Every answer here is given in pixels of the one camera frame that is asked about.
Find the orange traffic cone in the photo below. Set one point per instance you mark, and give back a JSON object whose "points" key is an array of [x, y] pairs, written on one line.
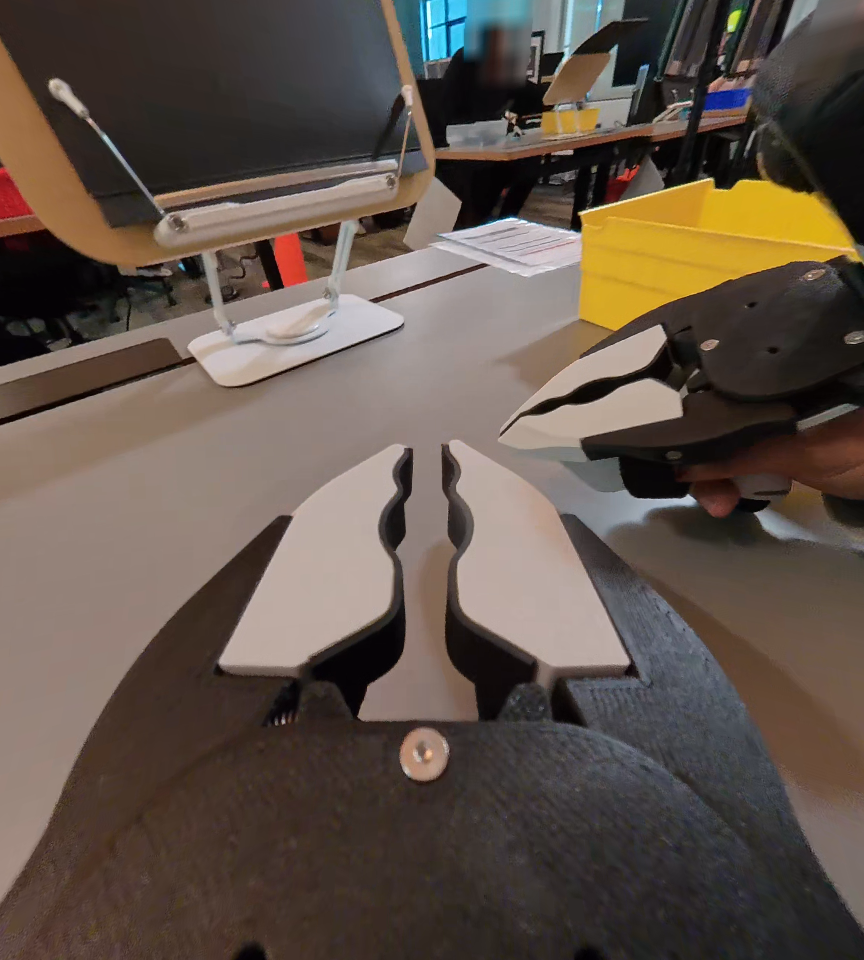
{"points": [[291, 262]]}

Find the cardboard board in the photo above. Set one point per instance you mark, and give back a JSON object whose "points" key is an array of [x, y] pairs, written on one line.
{"points": [[574, 79]]}

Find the wooden background desk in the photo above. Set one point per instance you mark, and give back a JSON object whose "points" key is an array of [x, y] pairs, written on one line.
{"points": [[492, 148]]}

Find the yellow plastic bin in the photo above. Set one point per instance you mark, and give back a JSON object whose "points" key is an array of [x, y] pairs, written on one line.
{"points": [[664, 255]]}

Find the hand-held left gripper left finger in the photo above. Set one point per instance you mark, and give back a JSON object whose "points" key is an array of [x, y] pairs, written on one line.
{"points": [[312, 570]]}

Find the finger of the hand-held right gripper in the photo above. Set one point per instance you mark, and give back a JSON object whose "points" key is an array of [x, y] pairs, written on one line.
{"points": [[619, 364], [612, 416]]}

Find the black board with wooden frame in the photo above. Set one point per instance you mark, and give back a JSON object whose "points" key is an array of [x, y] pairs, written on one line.
{"points": [[214, 90]]}

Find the blue plastic bin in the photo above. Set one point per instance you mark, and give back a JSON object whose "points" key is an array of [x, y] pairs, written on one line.
{"points": [[728, 100]]}

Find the person's right hand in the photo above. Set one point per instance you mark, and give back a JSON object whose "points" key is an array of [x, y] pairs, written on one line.
{"points": [[852, 450]]}

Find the white paper tag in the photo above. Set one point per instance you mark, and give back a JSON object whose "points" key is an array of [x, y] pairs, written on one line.
{"points": [[435, 214]]}

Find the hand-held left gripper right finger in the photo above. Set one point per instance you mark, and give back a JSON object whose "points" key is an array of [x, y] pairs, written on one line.
{"points": [[537, 585]]}

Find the small yellow bin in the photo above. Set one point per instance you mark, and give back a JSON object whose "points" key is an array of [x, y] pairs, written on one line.
{"points": [[570, 124]]}

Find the printed paper sheets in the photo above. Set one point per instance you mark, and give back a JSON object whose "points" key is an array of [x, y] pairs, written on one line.
{"points": [[507, 244]]}

